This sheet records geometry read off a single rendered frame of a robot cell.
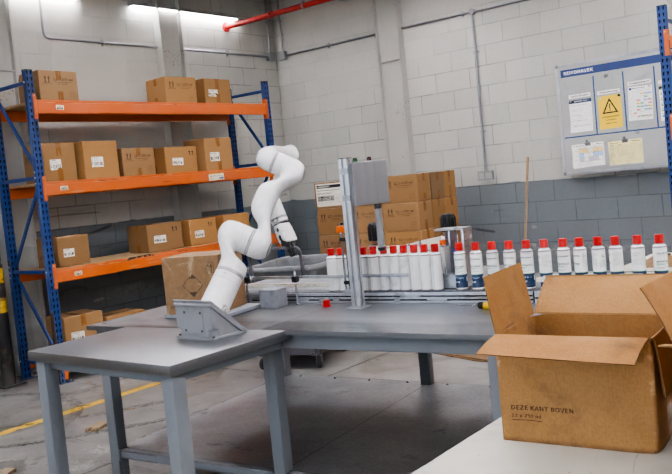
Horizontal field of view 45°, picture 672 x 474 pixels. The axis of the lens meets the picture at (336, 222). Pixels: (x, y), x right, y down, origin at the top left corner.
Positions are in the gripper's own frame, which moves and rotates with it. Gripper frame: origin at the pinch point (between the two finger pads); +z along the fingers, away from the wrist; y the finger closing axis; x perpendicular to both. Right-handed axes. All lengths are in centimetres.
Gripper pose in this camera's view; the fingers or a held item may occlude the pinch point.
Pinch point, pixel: (292, 252)
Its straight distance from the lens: 397.4
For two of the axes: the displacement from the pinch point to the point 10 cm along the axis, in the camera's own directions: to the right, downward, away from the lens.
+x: -7.6, 3.9, 5.2
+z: 3.8, 9.2, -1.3
